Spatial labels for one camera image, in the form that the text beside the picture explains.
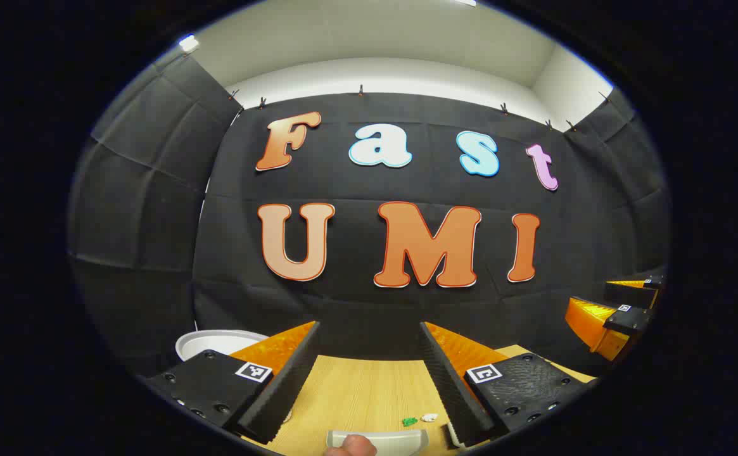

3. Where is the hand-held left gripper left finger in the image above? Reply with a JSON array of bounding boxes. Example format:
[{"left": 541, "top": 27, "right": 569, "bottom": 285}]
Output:
[{"left": 144, "top": 320, "right": 321, "bottom": 445}]

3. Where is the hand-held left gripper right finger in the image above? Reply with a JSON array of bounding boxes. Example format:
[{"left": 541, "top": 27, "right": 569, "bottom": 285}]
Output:
[{"left": 419, "top": 321, "right": 598, "bottom": 450}]

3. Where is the grey plastic dustpan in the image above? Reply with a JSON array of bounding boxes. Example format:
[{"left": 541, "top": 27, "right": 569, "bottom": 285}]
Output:
[{"left": 326, "top": 429, "right": 430, "bottom": 456}]

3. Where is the white ribbed garbage bin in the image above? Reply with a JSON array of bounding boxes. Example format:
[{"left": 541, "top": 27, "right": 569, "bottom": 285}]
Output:
[{"left": 175, "top": 329, "right": 270, "bottom": 362}]

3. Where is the row of black backdrop clips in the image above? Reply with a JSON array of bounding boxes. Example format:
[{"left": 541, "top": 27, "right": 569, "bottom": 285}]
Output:
[{"left": 229, "top": 84, "right": 611, "bottom": 131}]

